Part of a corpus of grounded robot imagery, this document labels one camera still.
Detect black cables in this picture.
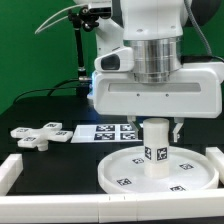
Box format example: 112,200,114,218
13,78,88,104

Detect white cross table base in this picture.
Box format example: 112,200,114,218
10,122,73,151

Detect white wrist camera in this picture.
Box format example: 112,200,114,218
94,47,134,72

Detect white left fence bar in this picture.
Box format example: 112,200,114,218
0,154,23,196

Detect white right fence bar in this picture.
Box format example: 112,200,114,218
206,147,224,185

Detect white marker tag sheet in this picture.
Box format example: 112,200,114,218
71,124,138,143

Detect white cables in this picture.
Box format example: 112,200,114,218
34,3,87,35

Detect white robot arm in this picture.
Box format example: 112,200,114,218
91,0,224,139

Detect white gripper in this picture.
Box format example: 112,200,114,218
93,62,223,143

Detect white round table top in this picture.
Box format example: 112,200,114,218
98,146,219,194

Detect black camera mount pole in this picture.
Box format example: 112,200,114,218
68,6,99,98

